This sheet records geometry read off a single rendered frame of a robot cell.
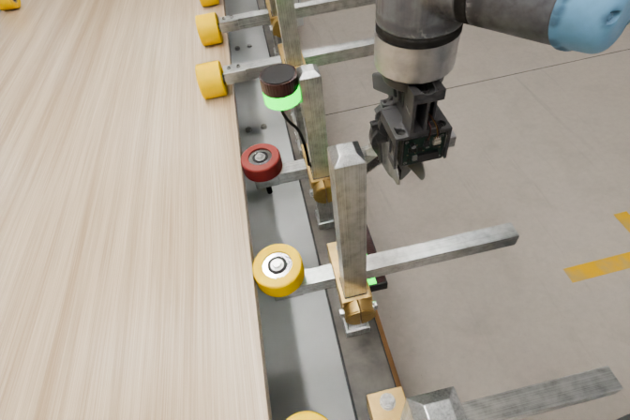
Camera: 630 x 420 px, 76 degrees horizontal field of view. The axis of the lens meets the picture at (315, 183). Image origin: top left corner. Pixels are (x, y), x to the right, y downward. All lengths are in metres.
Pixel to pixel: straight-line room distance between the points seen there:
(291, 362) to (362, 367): 0.17
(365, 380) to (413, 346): 0.78
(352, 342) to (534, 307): 1.03
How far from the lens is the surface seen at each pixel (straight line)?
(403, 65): 0.44
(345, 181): 0.43
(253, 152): 0.82
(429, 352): 1.55
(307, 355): 0.88
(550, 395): 0.67
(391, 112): 0.52
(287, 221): 1.05
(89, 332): 0.72
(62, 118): 1.14
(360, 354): 0.80
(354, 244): 0.53
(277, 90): 0.63
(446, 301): 1.64
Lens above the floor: 1.46
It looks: 49 degrees down
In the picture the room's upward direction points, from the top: 8 degrees counter-clockwise
